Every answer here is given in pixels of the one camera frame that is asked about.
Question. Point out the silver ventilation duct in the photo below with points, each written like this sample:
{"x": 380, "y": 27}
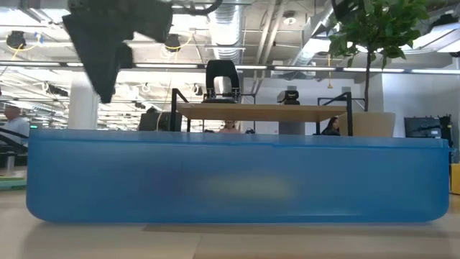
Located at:
{"x": 226, "y": 28}

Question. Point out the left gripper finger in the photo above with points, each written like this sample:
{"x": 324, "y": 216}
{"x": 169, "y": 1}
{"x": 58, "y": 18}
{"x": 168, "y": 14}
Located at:
{"x": 127, "y": 55}
{"x": 97, "y": 54}

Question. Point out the black computer monitor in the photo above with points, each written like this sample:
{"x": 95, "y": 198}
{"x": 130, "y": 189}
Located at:
{"x": 154, "y": 122}
{"x": 422, "y": 127}

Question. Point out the blue plastic pencil box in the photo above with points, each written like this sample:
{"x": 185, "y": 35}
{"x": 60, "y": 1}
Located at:
{"x": 233, "y": 162}

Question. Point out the green sticky note pad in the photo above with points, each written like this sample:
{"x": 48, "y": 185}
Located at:
{"x": 12, "y": 183}

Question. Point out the green leafy plant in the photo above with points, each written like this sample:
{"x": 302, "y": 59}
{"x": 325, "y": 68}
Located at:
{"x": 377, "y": 25}

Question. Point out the yellow crayon box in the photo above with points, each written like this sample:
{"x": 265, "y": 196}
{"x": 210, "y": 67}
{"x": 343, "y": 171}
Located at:
{"x": 455, "y": 180}

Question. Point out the wooden desk with black frame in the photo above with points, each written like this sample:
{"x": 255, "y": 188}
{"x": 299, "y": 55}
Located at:
{"x": 258, "y": 112}

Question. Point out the person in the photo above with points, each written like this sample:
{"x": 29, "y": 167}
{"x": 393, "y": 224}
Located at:
{"x": 229, "y": 126}
{"x": 16, "y": 126}
{"x": 331, "y": 127}

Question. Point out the white pillar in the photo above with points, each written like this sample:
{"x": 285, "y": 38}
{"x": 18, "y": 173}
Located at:
{"x": 82, "y": 108}

